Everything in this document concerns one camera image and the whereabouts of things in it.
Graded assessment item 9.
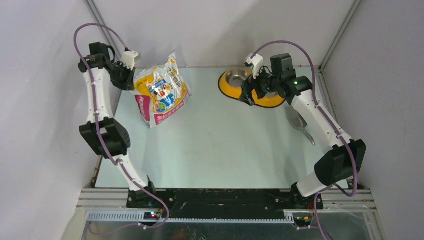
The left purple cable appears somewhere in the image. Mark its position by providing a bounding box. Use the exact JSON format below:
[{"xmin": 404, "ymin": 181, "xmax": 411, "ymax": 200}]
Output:
[{"xmin": 73, "ymin": 22, "xmax": 170, "ymax": 236}]

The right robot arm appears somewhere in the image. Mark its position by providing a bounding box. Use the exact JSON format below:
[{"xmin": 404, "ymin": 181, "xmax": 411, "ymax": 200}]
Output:
[{"xmin": 239, "ymin": 53, "xmax": 367, "ymax": 209}]

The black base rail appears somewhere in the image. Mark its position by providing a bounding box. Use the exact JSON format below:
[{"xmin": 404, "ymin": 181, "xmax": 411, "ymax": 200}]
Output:
[{"xmin": 126, "ymin": 188, "xmax": 324, "ymax": 221}]

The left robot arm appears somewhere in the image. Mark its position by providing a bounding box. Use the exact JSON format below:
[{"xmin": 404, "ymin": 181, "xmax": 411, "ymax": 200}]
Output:
[{"xmin": 78, "ymin": 42, "xmax": 158, "ymax": 208}]

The metal food scoop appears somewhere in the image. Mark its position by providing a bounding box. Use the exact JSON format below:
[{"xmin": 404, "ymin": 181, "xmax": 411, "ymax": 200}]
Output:
[{"xmin": 285, "ymin": 106, "xmax": 316, "ymax": 146}]

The purple cable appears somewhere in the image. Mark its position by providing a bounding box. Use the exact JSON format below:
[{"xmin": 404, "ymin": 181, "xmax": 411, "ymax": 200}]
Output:
[
  {"xmin": 250, "ymin": 40, "xmax": 359, "ymax": 240},
  {"xmin": 73, "ymin": 22, "xmax": 170, "ymax": 236}
]

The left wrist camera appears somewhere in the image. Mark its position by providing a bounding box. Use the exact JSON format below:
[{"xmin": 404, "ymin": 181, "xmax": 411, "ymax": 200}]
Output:
[{"xmin": 120, "ymin": 50, "xmax": 141, "ymax": 71}]

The yellow double pet bowl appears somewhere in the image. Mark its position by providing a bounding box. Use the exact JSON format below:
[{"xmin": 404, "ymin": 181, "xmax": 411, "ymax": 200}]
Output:
[{"xmin": 218, "ymin": 67, "xmax": 285, "ymax": 109}]

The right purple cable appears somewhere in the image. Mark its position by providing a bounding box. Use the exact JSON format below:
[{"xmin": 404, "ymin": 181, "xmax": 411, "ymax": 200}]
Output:
[{"xmin": 250, "ymin": 40, "xmax": 359, "ymax": 240}]

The pet food bag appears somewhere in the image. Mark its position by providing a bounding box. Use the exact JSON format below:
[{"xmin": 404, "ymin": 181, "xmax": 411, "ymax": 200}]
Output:
[{"xmin": 132, "ymin": 51, "xmax": 191, "ymax": 128}]

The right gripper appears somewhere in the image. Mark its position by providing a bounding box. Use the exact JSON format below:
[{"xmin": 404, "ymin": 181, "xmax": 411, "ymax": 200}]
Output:
[{"xmin": 239, "ymin": 64, "xmax": 281, "ymax": 107}]

